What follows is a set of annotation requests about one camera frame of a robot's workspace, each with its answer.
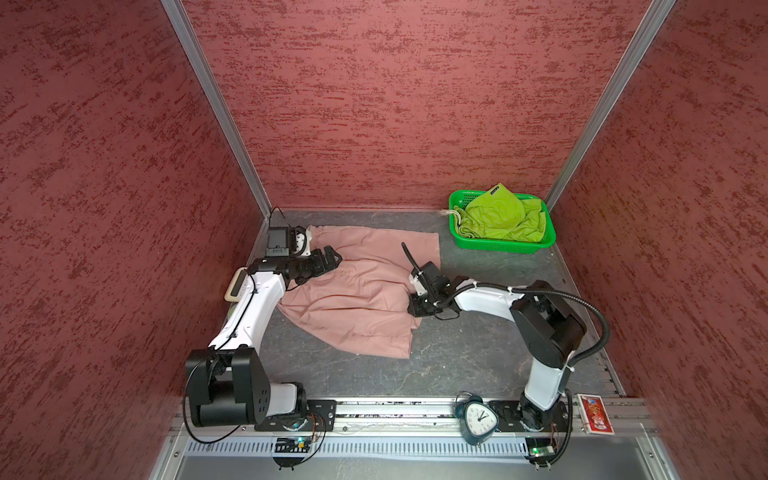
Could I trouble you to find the black corrugated cable conduit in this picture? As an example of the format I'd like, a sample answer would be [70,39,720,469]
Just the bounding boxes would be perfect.
[455,281,611,466]

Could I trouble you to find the lime green shorts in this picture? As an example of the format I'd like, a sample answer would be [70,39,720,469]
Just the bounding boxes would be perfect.
[450,183,548,244]

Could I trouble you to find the aluminium front rail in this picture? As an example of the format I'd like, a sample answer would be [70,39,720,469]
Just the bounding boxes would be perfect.
[170,395,658,438]

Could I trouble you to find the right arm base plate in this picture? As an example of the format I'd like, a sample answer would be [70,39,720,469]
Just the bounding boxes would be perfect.
[488,399,571,433]

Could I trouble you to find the right circuit board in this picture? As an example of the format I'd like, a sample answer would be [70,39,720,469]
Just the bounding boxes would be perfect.
[525,437,558,464]

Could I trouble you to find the green plastic basket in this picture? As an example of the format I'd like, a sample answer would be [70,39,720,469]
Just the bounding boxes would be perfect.
[448,190,557,254]

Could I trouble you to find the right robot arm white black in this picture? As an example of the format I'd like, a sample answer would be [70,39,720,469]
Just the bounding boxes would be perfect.
[401,244,587,431]

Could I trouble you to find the left circuit board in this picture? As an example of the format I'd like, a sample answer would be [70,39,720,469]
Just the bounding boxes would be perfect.
[274,437,312,455]

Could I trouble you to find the pink shorts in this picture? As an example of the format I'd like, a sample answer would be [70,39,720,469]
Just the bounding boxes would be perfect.
[278,226,441,359]

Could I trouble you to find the aluminium corner post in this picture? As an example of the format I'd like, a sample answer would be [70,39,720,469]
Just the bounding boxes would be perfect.
[161,0,272,218]
[545,0,676,211]

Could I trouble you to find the cream yellow calculator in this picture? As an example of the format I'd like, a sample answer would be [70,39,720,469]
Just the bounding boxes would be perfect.
[224,267,247,303]

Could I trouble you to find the right aluminium corner post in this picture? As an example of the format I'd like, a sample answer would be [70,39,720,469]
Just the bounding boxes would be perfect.
[545,0,676,211]

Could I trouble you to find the left aluminium corner post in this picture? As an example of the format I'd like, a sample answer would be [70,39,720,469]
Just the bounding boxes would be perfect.
[161,0,272,218]

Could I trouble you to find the red card packet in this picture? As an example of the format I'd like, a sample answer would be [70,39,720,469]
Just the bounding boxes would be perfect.
[577,394,615,436]

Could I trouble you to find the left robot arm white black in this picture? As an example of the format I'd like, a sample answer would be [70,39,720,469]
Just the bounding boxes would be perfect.
[184,226,342,430]

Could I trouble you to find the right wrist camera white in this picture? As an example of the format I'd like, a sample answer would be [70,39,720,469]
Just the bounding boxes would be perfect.
[409,269,427,296]

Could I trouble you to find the circuit board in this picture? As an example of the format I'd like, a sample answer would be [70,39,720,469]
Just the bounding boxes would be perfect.
[274,437,312,455]
[525,437,558,464]

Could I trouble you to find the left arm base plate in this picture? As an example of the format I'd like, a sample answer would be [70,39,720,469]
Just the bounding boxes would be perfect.
[253,399,338,433]

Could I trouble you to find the teal alarm clock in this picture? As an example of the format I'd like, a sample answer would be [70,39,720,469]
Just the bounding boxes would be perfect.
[453,391,499,446]

